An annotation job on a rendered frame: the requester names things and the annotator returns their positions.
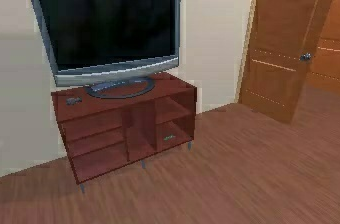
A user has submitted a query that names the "grey round door knob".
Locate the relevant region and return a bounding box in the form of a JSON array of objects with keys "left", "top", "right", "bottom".
[{"left": 299, "top": 52, "right": 313, "bottom": 63}]

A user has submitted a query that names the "dark red television stand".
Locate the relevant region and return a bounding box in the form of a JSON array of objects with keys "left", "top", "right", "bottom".
[{"left": 50, "top": 72, "right": 198, "bottom": 195}]

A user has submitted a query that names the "grey flat screen television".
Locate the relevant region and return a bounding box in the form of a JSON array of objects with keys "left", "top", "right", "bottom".
[{"left": 31, "top": 0, "right": 182, "bottom": 100}]

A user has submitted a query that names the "small grey remote control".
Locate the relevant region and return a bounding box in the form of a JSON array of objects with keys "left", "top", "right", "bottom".
[{"left": 65, "top": 96, "right": 83, "bottom": 106}]

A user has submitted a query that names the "brown wooden room door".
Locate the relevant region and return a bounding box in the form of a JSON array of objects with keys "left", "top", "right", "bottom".
[{"left": 237, "top": 0, "right": 334, "bottom": 125}]

